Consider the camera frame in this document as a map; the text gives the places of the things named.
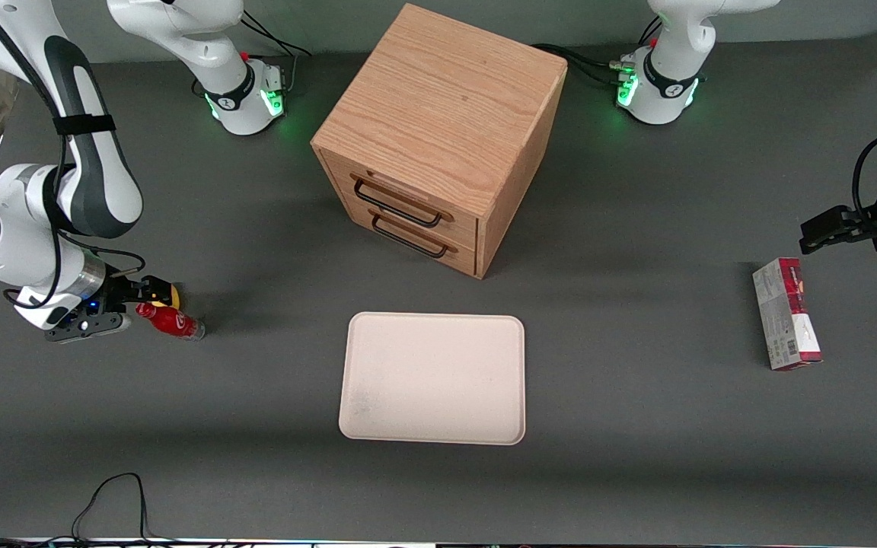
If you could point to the white rectangular tray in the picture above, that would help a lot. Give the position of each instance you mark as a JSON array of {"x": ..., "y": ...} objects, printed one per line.
[{"x": 432, "y": 378}]

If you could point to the wooden two-drawer cabinet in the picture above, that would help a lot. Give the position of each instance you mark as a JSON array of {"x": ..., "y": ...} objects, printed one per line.
[{"x": 446, "y": 99}]

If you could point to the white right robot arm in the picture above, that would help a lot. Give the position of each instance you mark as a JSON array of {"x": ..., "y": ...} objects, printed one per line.
[{"x": 96, "y": 183}]

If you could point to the yellow toy fruit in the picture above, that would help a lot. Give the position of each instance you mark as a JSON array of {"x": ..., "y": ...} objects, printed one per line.
[{"x": 176, "y": 295}]

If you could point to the small red coke bottle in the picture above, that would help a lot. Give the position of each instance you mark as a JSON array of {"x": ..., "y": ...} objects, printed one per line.
[{"x": 172, "y": 322}]

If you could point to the wooden drawer front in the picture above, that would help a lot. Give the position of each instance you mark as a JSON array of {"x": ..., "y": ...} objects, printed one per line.
[
  {"x": 461, "y": 221},
  {"x": 465, "y": 255}
]

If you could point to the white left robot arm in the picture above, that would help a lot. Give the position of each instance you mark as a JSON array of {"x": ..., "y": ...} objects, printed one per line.
[{"x": 667, "y": 84}]

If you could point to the red plaid cardboard box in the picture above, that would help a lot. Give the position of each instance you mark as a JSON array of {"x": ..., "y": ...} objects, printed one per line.
[{"x": 785, "y": 316}]

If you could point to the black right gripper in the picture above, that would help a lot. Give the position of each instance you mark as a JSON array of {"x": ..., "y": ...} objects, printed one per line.
[{"x": 118, "y": 292}]

